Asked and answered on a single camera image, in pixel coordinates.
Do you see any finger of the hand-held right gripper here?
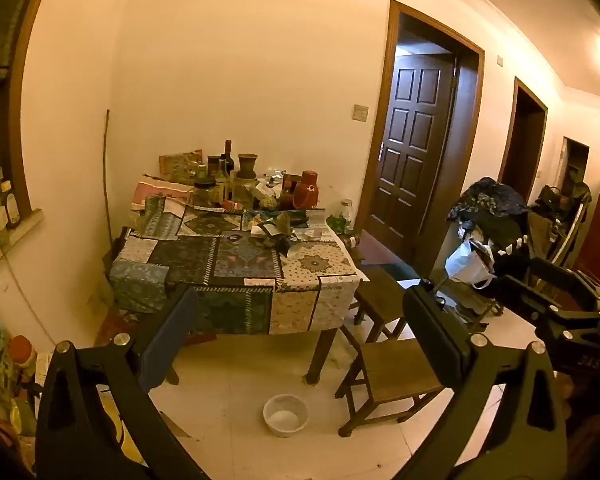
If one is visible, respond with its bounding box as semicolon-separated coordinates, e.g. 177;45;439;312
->
495;257;600;321

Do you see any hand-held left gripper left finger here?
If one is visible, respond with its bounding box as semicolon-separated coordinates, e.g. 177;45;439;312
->
34;284;211;480

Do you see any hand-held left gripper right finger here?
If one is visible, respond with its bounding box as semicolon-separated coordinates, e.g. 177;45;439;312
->
402;282;568;480

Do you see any white plastic bin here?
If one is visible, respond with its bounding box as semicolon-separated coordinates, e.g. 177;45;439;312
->
263;394;310;437

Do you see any wooden stool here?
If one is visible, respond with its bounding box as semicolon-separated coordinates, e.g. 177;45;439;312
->
350;266;421;343
335;338;448;437

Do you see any folding chair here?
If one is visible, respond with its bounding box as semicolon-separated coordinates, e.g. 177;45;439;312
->
530;185;593;271

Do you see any white plastic bag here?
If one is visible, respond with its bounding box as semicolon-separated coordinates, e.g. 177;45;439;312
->
445;239;496;290

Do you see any patchwork tablecloth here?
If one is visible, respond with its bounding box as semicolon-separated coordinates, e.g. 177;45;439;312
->
107;195;366;336

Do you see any dark clothes pile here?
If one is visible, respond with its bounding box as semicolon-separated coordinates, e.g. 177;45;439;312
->
447;176;531;261

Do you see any jar with dark lid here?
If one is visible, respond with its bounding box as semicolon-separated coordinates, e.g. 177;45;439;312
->
194;177;217;207

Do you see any bottle with orange cap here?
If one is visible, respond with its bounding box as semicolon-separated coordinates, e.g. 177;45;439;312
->
7;335;38;376

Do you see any large glass jar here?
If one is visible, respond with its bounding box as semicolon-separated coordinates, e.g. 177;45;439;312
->
232;175;256;208

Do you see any yellow oil bottle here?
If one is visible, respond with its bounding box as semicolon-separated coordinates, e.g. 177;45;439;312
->
215;159;231;201

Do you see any printed snack packet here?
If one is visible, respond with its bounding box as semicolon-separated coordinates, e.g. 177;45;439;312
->
159;149;203;183

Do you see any thin wooden stick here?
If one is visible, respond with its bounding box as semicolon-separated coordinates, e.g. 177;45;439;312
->
102;109;112;233

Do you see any dark brown panel door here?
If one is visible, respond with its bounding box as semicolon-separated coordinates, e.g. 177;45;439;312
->
367;52;458;261

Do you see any brown ceramic vase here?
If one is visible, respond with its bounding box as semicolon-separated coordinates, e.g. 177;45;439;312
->
236;153;259;181

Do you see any red thermos jug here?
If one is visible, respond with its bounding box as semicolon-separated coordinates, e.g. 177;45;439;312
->
293;170;320;209

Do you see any brown wooden door frame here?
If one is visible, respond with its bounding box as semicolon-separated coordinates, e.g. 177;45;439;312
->
560;136;591;196
497;76;549;206
355;0;486;271

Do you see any brown window frame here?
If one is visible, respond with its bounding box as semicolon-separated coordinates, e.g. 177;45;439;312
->
0;0;61;261

